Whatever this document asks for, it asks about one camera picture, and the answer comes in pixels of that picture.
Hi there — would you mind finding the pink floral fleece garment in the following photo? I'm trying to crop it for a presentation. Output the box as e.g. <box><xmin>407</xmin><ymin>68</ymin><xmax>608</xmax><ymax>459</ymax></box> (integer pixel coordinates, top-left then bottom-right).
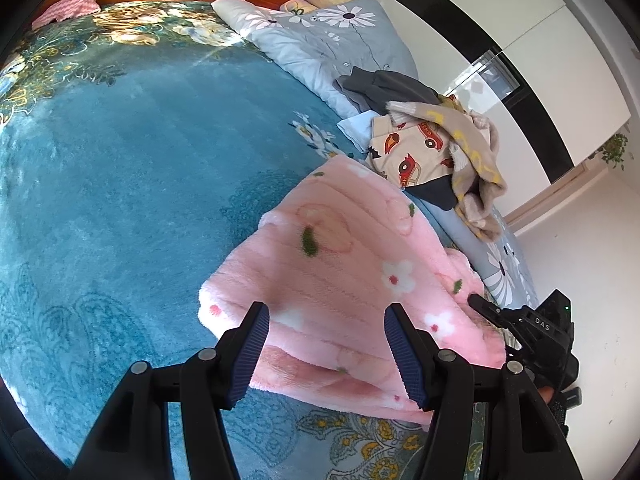
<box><xmin>198</xmin><ymin>155</ymin><xmax>506</xmax><ymax>425</ymax></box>

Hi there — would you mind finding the person right hand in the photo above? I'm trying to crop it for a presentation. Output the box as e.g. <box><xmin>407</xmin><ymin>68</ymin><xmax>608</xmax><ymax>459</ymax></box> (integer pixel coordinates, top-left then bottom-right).
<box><xmin>538</xmin><ymin>386</ymin><xmax>554</xmax><ymax>404</ymax></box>

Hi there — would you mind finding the black garment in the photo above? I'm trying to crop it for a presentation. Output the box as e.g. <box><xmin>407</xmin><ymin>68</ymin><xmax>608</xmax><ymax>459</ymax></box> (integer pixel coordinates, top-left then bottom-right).
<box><xmin>407</xmin><ymin>176</ymin><xmax>458</xmax><ymax>210</ymax></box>

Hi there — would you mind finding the beige car print garment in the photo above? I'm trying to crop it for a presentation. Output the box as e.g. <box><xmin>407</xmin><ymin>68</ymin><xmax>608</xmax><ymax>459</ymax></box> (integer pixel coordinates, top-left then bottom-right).
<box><xmin>367</xmin><ymin>116</ymin><xmax>454</xmax><ymax>190</ymax></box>

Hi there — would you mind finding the green potted plant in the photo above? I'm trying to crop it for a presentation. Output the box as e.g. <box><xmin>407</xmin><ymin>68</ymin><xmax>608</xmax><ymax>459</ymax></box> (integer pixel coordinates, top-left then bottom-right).
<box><xmin>597</xmin><ymin>132</ymin><xmax>628</xmax><ymax>171</ymax></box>

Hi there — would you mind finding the dark grey garment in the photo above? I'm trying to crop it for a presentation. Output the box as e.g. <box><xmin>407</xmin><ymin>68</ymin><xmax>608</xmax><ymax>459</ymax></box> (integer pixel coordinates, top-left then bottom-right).
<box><xmin>334</xmin><ymin>67</ymin><xmax>440</xmax><ymax>115</ymax></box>

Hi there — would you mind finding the white black glossy wardrobe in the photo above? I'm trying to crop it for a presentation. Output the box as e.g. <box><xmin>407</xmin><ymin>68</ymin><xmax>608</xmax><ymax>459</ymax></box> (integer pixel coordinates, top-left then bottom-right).
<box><xmin>378</xmin><ymin>0</ymin><xmax>630</xmax><ymax>196</ymax></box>

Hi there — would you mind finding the teal floral bed blanket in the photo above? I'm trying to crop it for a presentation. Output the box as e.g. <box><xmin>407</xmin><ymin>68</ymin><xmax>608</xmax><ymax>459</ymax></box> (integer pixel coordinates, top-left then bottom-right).
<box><xmin>0</xmin><ymin>0</ymin><xmax>490</xmax><ymax>480</ymax></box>

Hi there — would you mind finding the light blue daisy quilt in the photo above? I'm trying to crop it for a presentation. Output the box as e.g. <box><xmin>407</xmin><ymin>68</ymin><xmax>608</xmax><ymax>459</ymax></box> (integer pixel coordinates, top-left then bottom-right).
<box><xmin>212</xmin><ymin>0</ymin><xmax>538</xmax><ymax>309</ymax></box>

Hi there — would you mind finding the pink knitted cloth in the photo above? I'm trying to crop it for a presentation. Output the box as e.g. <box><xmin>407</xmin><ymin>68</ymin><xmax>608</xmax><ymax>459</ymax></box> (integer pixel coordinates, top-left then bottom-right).
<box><xmin>30</xmin><ymin>0</ymin><xmax>101</xmax><ymax>30</ymax></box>

